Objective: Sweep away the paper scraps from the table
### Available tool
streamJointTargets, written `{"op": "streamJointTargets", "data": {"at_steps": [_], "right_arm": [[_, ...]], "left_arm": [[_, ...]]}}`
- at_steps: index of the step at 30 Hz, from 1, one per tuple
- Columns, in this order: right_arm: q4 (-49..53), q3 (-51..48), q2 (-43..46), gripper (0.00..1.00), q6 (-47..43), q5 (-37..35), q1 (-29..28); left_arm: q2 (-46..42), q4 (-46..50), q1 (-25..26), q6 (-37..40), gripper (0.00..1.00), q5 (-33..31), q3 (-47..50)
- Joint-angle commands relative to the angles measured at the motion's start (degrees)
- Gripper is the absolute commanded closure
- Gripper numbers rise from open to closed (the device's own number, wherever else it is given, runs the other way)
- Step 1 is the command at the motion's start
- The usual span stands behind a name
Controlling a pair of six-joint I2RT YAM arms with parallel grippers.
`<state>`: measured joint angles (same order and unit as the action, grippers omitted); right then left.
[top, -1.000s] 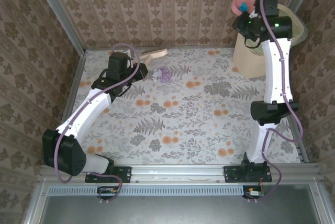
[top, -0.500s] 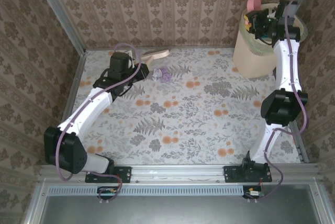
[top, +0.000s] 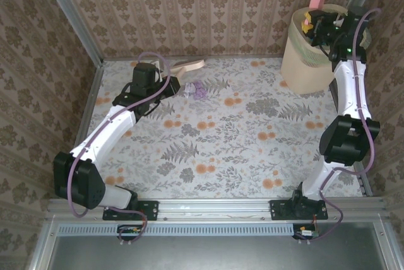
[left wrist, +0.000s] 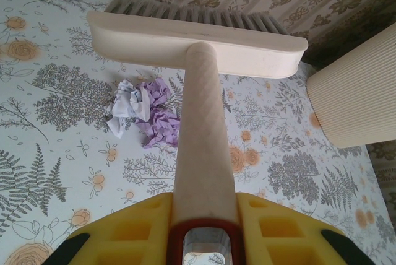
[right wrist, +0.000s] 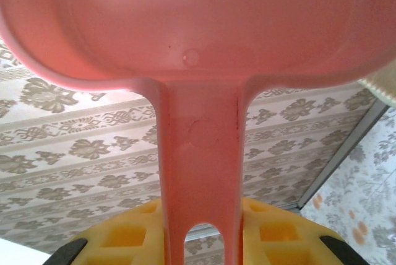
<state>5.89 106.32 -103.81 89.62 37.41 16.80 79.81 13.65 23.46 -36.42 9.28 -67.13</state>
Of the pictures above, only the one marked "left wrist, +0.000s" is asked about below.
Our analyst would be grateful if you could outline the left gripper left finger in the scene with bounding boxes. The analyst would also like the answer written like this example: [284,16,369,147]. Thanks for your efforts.
[46,192,174,265]

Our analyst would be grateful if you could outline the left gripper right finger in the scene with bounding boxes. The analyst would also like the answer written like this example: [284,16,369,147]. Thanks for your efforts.
[236,192,352,265]

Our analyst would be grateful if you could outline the purple paper scrap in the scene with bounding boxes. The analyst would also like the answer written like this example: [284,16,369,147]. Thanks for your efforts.
[140,76,182,150]

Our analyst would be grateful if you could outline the white paper scrap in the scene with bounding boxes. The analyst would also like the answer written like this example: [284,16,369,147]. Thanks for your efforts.
[106,79,151,141]

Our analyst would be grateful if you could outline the beige hand brush grey bristles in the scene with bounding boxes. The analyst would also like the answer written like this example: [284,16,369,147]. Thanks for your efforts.
[86,0,310,265]

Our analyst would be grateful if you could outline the beige waste bin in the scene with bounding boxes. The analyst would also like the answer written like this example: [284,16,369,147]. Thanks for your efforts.
[306,23,396,150]

